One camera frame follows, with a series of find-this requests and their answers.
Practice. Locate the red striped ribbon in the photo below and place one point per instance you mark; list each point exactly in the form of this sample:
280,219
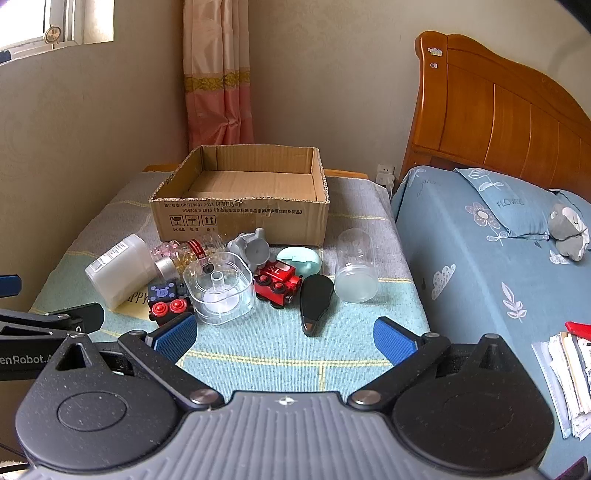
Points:
198,249

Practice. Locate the pink curtain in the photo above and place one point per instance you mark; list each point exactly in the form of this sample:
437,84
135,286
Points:
217,74

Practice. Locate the clear jar with white lid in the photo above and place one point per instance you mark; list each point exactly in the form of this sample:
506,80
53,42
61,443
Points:
356,277

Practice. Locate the grey green checked blanket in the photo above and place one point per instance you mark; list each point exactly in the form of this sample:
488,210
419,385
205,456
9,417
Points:
286,341

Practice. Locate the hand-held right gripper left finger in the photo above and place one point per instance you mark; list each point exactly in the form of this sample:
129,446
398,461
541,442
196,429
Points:
174,336

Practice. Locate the white wall charger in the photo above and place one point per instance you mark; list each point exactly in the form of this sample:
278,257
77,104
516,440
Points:
385,175

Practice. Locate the white plastic bottle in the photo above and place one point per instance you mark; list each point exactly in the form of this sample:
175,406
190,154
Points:
120,270

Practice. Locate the red plastic item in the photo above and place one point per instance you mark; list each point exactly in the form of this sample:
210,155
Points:
579,330

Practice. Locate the blue flowered pillow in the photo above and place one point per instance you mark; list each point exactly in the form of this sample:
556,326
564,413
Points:
512,203

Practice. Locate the grey plush toy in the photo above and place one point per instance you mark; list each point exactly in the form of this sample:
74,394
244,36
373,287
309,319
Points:
570,228

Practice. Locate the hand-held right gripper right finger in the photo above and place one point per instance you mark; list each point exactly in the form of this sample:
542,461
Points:
392,339

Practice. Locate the cardboard box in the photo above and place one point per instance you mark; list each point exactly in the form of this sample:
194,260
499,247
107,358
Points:
240,217

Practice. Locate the stack of papers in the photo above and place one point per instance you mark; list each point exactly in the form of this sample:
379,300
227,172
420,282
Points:
565,383

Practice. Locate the small gold ornament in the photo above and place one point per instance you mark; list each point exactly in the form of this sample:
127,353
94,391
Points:
52,36

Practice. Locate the wooden bed headboard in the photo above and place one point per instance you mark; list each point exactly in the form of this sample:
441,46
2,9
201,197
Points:
489,115

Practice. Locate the black oval case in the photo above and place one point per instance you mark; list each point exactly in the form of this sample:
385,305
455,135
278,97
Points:
316,300

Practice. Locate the grey elephant toy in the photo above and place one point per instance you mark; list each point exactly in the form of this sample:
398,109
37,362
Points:
251,247

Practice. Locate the mint green oval case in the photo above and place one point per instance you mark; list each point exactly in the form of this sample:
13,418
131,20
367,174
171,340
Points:
302,259

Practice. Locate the window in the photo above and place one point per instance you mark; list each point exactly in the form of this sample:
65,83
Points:
55,16

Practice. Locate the blue printed bed sheet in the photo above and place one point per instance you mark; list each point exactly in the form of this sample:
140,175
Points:
471,295

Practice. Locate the yellow card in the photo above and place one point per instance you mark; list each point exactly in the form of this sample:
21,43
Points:
134,302

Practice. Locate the clear square plastic container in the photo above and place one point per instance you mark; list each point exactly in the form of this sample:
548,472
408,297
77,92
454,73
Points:
219,290

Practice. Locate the black toy with red buttons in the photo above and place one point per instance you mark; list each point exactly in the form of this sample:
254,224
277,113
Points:
166,300

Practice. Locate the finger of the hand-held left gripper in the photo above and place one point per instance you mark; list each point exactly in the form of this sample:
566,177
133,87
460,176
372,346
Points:
69,317
9,285

